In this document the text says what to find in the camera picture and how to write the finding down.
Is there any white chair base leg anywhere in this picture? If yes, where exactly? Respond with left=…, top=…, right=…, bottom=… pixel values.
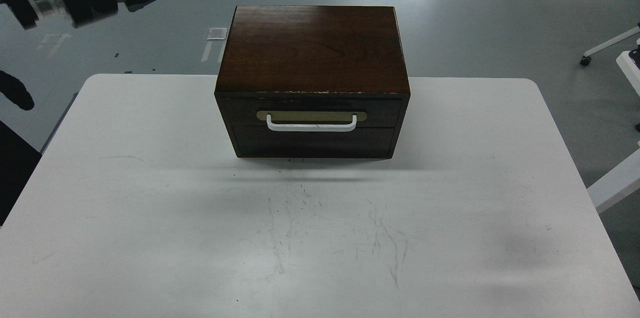
left=579, top=23, right=640, bottom=67

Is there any dark wooden drawer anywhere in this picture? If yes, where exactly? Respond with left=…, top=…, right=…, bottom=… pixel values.
left=217, top=98, right=402, bottom=128

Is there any dark wooden drawer cabinet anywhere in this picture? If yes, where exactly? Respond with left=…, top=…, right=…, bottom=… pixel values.
left=214, top=6, right=410, bottom=160

